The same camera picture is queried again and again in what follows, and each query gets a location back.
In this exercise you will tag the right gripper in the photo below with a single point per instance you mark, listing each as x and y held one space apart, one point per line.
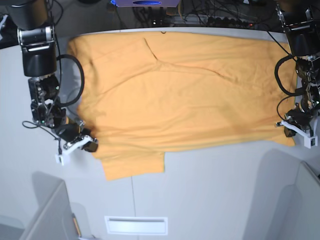
72 131

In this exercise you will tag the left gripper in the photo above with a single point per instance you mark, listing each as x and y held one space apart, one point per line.
300 118

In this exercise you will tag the yellow T-shirt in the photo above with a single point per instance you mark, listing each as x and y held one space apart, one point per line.
148 93

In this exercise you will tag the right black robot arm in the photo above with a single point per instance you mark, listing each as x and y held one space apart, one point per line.
41 58

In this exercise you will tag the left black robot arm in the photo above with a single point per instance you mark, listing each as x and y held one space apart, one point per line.
302 31

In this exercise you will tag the grey right partition panel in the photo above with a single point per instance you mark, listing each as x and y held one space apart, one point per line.
296 215

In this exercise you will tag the grey partition panel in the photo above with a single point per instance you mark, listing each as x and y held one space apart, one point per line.
43 212
296 215

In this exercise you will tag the grey left partition panel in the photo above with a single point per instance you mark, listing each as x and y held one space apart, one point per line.
43 212

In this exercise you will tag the black power strip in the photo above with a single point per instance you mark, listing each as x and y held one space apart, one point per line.
228 22

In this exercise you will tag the blue purple box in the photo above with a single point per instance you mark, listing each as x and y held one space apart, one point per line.
145 3

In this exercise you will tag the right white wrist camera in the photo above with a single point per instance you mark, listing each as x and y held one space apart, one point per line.
64 152

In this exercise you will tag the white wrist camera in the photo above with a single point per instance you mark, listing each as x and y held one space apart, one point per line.
310 138
64 152

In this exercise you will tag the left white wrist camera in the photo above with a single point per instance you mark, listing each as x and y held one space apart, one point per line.
310 138

